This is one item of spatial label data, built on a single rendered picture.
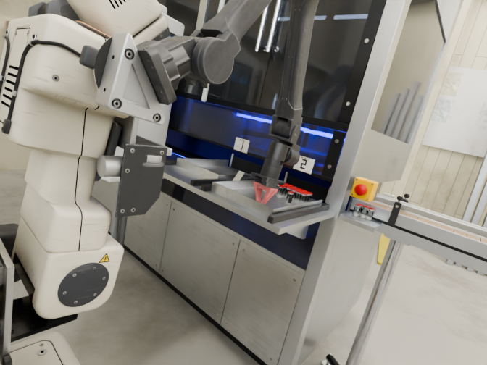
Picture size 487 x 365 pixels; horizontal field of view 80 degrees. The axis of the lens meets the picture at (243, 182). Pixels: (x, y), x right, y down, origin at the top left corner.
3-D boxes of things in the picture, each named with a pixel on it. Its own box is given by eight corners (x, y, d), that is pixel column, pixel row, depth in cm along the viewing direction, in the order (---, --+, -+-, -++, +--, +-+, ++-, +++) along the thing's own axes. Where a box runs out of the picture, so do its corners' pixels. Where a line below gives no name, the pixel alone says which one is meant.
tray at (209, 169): (227, 166, 155) (228, 159, 154) (265, 180, 140) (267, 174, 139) (175, 165, 129) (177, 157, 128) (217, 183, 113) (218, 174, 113)
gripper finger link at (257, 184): (275, 212, 90) (285, 184, 90) (263, 211, 85) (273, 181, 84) (258, 204, 94) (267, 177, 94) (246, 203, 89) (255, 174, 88)
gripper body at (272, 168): (283, 187, 90) (291, 165, 89) (267, 184, 82) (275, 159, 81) (267, 181, 94) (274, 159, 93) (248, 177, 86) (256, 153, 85)
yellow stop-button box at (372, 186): (355, 194, 112) (361, 176, 111) (374, 200, 108) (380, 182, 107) (348, 195, 106) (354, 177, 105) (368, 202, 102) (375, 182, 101)
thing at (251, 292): (176, 208, 328) (190, 131, 309) (354, 311, 207) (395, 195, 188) (82, 220, 250) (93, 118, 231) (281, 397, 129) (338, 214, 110)
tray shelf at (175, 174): (219, 167, 159) (220, 164, 158) (340, 214, 118) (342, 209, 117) (140, 166, 121) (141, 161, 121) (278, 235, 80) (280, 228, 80)
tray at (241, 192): (266, 187, 127) (268, 179, 126) (319, 208, 111) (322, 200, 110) (210, 191, 100) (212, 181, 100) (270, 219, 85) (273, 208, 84)
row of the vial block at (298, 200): (267, 190, 120) (270, 179, 119) (305, 205, 110) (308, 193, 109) (264, 190, 119) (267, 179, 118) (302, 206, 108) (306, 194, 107)
